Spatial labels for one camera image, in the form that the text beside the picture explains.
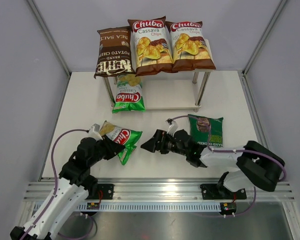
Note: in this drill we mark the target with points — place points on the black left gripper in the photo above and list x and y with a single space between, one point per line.
113 148

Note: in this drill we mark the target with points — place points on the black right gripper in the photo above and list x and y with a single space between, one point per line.
153 143

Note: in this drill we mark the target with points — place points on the green Chuba bag sideways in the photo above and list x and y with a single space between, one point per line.
123 136

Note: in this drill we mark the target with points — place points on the green Chuba bag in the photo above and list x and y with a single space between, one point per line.
129 94

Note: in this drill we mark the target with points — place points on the green Real chips bag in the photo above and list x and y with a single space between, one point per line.
204 129

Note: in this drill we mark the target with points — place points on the brown Kettle sea salt bag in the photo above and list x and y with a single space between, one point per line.
114 55

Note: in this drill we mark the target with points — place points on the brown Chuba bag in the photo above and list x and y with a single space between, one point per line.
190 51
151 44

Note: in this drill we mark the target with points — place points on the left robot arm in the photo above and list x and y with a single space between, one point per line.
73 185

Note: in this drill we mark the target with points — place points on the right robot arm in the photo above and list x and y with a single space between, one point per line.
253 165

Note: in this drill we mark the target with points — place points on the white two-tier shelf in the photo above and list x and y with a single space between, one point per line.
175 91

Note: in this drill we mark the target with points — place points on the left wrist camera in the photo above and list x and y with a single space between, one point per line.
93 132

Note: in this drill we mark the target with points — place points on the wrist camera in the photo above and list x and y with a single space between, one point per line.
93 132
172 126

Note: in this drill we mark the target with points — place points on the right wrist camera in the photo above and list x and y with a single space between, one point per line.
172 126

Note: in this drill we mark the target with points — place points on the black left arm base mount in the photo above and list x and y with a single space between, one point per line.
103 191

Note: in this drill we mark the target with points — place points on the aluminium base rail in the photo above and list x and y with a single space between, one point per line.
160 190

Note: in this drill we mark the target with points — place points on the white slotted cable duct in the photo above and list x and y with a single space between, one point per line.
203 207

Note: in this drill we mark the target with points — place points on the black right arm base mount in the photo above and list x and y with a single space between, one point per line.
210 191

